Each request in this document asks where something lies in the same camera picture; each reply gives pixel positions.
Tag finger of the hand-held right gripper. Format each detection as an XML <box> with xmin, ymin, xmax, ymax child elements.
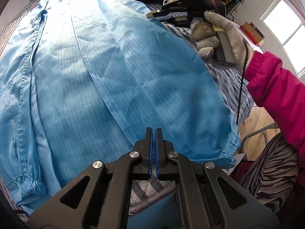
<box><xmin>145</xmin><ymin>10</ymin><xmax>172</xmax><ymax>21</ymax></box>

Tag striped bed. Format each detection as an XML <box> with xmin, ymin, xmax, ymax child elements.
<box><xmin>0</xmin><ymin>0</ymin><xmax>256</xmax><ymax>220</ymax></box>

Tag black metal clothes rack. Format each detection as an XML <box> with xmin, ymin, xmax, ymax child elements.
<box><xmin>204</xmin><ymin>0</ymin><xmax>253</xmax><ymax>21</ymax></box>

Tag person's right hand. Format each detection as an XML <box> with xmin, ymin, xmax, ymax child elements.
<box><xmin>189</xmin><ymin>10</ymin><xmax>254</xmax><ymax>71</ymax></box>

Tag tan cardboard box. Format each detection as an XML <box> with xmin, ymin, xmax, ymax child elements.
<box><xmin>239</xmin><ymin>22</ymin><xmax>265</xmax><ymax>46</ymax></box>

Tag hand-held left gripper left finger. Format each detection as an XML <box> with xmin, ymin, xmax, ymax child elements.
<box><xmin>27</xmin><ymin>127</ymin><xmax>152</xmax><ymax>229</ymax></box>

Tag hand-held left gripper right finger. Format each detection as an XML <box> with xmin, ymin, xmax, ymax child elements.
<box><xmin>155</xmin><ymin>127</ymin><xmax>279</xmax><ymax>229</ymax></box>

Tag light blue work coat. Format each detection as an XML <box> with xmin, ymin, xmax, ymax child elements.
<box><xmin>0</xmin><ymin>0</ymin><xmax>242</xmax><ymax>216</ymax></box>

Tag grey metal frame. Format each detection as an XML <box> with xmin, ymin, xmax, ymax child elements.
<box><xmin>240</xmin><ymin>122</ymin><xmax>280</xmax><ymax>146</ymax></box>

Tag window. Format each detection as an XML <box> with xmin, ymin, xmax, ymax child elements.
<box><xmin>259</xmin><ymin>0</ymin><xmax>305</xmax><ymax>78</ymax></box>

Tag person's leg zebra pants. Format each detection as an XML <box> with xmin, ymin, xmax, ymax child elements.
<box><xmin>238</xmin><ymin>131</ymin><xmax>305</xmax><ymax>216</ymax></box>

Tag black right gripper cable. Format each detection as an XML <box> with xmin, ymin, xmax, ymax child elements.
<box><xmin>236</xmin><ymin>37</ymin><xmax>249</xmax><ymax>125</ymax></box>

